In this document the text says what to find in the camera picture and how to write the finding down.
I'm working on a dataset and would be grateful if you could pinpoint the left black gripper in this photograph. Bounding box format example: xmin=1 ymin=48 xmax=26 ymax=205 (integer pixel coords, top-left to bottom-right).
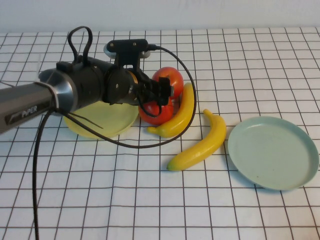
xmin=128 ymin=71 xmax=175 ymax=106

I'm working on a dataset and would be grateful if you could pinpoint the red apple with yellowish top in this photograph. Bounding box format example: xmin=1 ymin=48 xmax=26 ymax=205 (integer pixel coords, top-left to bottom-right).
xmin=151 ymin=66 xmax=185 ymax=100

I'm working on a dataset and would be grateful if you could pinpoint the short yellow banana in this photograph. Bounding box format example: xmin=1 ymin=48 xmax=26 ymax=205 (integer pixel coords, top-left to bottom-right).
xmin=146 ymin=82 xmax=197 ymax=139

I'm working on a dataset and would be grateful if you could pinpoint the long yellow green-tipped banana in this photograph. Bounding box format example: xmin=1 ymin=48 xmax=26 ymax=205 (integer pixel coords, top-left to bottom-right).
xmin=166 ymin=108 xmax=227 ymax=172

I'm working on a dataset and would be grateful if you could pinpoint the yellow round plate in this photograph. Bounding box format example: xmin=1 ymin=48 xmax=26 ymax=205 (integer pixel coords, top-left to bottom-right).
xmin=63 ymin=99 xmax=140 ymax=140

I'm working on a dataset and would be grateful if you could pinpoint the pale green round plate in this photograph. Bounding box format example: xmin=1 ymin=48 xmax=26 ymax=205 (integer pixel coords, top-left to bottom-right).
xmin=227 ymin=116 xmax=320 ymax=192

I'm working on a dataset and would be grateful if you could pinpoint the white checked tablecloth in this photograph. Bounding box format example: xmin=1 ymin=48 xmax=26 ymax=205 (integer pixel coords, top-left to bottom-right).
xmin=0 ymin=27 xmax=320 ymax=240

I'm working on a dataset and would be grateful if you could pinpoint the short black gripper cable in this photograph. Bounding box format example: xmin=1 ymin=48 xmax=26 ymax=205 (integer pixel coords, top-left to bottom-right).
xmin=138 ymin=93 xmax=162 ymax=118

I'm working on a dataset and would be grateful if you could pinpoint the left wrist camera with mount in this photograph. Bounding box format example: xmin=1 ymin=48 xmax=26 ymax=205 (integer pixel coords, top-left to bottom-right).
xmin=103 ymin=38 xmax=153 ymax=76

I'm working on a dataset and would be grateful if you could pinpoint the long black camera cable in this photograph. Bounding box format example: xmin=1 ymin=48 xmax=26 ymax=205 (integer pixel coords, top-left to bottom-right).
xmin=32 ymin=44 xmax=198 ymax=240

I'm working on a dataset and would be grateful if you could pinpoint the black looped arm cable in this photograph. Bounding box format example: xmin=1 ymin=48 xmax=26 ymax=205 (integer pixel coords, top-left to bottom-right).
xmin=67 ymin=25 xmax=94 ymax=65

